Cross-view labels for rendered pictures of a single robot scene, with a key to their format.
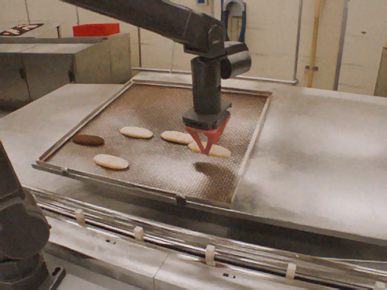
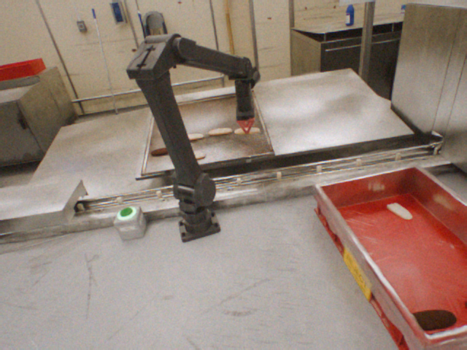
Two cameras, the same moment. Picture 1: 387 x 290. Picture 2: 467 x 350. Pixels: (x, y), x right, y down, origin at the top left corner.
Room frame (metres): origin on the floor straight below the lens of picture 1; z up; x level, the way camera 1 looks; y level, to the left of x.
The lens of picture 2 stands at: (-0.34, 0.42, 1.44)
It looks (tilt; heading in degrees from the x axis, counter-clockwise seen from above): 33 degrees down; 340
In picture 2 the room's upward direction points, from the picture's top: 9 degrees counter-clockwise
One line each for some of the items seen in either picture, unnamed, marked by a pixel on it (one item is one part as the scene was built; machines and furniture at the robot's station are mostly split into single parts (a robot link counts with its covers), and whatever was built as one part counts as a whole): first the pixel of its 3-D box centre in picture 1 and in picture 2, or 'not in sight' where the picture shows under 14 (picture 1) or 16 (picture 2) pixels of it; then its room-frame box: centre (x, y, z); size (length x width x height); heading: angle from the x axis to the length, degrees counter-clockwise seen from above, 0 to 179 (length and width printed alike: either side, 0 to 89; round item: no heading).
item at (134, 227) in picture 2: not in sight; (133, 226); (0.46, 0.49, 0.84); 0.08 x 0.08 x 0.11; 70
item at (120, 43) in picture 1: (99, 67); (37, 108); (4.15, 1.32, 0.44); 0.70 x 0.55 x 0.87; 70
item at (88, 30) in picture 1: (96, 29); (17, 69); (4.15, 1.32, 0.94); 0.51 x 0.36 x 0.13; 74
